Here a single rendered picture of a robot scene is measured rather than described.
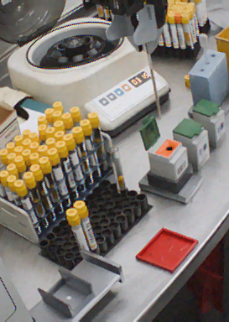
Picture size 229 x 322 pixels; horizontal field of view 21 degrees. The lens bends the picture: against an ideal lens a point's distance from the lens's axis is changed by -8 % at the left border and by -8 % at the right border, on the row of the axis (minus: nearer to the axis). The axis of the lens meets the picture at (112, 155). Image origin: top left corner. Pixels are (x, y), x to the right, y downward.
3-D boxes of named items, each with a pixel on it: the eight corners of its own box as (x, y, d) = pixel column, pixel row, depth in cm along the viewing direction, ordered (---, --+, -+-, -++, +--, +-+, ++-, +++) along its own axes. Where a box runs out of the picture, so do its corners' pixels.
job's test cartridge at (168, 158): (176, 191, 97) (173, 159, 93) (151, 183, 100) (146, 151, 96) (189, 175, 99) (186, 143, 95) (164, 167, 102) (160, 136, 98)
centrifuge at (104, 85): (95, 153, 110) (81, 94, 102) (4, 102, 128) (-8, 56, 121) (185, 89, 121) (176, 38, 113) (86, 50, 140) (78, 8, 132)
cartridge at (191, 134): (198, 171, 102) (195, 138, 98) (175, 163, 104) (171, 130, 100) (210, 157, 104) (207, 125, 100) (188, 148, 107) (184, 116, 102)
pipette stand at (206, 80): (220, 124, 110) (215, 80, 104) (188, 116, 114) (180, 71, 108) (236, 96, 116) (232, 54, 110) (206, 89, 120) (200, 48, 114)
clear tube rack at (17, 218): (39, 246, 94) (25, 214, 90) (-3, 222, 100) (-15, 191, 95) (117, 169, 105) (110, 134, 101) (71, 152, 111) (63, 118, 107)
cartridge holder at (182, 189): (186, 204, 96) (184, 187, 94) (138, 189, 101) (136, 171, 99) (203, 182, 99) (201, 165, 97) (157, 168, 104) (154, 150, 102)
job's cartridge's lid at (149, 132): (140, 125, 93) (137, 125, 93) (148, 152, 96) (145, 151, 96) (154, 111, 95) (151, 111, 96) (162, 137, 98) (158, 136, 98)
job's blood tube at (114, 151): (125, 204, 98) (114, 153, 92) (118, 201, 99) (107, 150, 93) (130, 199, 99) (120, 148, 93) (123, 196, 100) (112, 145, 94)
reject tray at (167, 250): (173, 273, 85) (172, 270, 85) (135, 259, 89) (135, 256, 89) (198, 243, 89) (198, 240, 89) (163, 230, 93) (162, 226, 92)
